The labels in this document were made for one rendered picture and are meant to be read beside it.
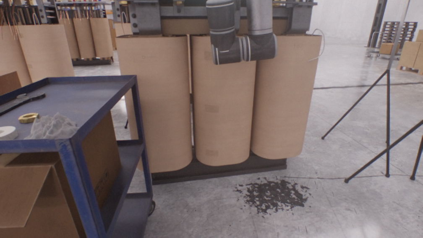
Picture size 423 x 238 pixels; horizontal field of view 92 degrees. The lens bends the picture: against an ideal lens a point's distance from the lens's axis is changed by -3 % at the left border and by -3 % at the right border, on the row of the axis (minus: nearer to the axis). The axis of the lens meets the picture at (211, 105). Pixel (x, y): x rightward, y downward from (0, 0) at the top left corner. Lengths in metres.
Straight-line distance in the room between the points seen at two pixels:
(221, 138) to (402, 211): 1.29
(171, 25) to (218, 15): 0.52
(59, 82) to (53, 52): 2.04
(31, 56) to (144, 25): 2.26
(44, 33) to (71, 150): 2.75
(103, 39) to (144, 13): 5.68
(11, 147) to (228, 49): 0.74
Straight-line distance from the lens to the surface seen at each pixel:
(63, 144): 0.59
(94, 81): 1.19
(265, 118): 1.52
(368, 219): 1.79
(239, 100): 1.35
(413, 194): 2.19
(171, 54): 1.22
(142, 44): 1.22
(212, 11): 0.87
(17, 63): 3.51
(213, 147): 1.46
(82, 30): 7.03
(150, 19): 1.25
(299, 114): 1.57
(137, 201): 1.49
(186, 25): 1.34
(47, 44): 3.27
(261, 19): 0.91
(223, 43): 0.89
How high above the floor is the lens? 1.15
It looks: 22 degrees down
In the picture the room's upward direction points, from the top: straight up
